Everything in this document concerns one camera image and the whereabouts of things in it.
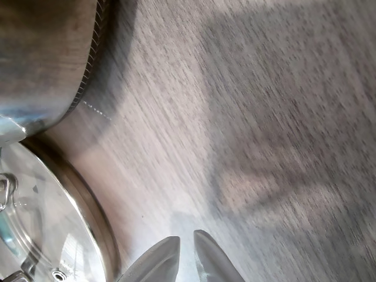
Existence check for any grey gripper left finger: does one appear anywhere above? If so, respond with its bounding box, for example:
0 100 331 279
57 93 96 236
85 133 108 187
122 236 180 282

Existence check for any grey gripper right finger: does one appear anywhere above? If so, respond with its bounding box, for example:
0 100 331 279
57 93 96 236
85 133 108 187
193 229 245 282

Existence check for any glass lid with black handle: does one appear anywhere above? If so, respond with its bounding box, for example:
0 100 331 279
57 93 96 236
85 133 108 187
0 136 121 282

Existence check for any steel pot with black interior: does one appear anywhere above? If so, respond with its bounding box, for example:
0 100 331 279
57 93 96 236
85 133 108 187
0 0 113 139

